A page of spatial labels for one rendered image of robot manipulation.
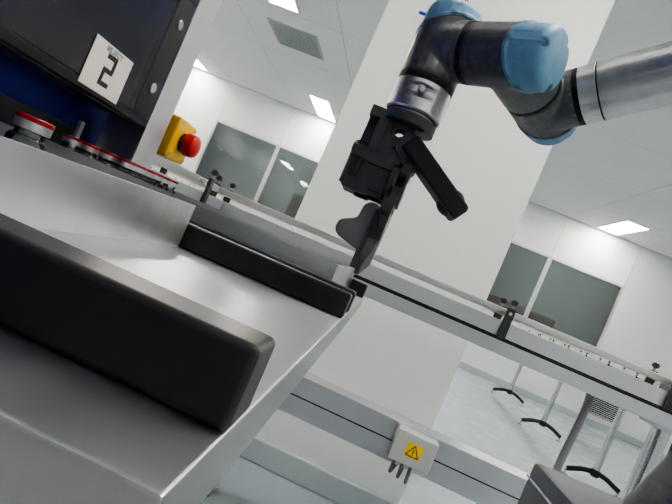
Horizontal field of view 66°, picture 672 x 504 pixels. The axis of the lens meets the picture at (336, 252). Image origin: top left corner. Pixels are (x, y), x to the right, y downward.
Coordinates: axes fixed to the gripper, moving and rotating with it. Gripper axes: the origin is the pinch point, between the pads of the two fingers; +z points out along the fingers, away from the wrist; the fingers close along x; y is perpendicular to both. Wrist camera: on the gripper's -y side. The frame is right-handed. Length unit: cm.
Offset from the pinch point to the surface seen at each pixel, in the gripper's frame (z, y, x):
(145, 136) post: -5.0, 38.8, -7.3
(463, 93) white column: -80, -3, -143
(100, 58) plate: -10.5, 38.7, 9.2
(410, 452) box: 43, -29, -79
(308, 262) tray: 1.6, 4.1, 20.1
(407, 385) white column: 38, -29, -143
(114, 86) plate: -8.6, 38.7, 4.6
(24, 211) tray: 3.6, 12.9, 45.6
